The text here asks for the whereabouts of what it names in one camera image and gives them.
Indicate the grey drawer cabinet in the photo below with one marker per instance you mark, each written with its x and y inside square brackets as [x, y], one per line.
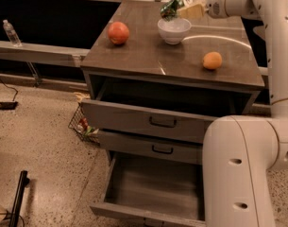
[147, 57]

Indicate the white ceramic bowl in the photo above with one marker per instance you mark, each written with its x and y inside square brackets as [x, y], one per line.
[174, 31]

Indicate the grey metal shelf rail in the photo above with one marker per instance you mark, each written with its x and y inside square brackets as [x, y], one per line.
[42, 53]

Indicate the black power adapter with cable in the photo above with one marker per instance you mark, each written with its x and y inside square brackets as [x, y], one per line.
[9, 105]

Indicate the orange fruit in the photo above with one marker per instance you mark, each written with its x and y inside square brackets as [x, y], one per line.
[212, 60]

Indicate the bottom grey drawer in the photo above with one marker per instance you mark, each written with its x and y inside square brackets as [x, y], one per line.
[153, 192]

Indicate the top grey drawer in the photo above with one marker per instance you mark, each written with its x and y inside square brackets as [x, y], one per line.
[160, 110]

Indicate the black metal stand leg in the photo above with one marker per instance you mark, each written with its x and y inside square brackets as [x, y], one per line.
[15, 212]

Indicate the wire basket with items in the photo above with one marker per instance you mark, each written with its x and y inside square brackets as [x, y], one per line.
[80, 126]

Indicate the crushed green can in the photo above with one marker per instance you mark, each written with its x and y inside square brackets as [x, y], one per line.
[169, 10]

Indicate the red apple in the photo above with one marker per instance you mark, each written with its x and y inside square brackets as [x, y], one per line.
[118, 33]

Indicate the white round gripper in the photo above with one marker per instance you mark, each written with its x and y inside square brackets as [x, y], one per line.
[215, 4]

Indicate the grey drawer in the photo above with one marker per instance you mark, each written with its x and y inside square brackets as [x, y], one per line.
[153, 192]
[151, 147]
[160, 110]

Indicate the middle grey drawer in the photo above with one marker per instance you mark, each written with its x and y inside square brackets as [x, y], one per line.
[151, 147]

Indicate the clear plastic water bottle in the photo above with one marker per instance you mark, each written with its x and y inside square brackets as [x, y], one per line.
[11, 33]

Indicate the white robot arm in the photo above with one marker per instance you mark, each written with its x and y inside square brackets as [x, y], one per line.
[238, 150]

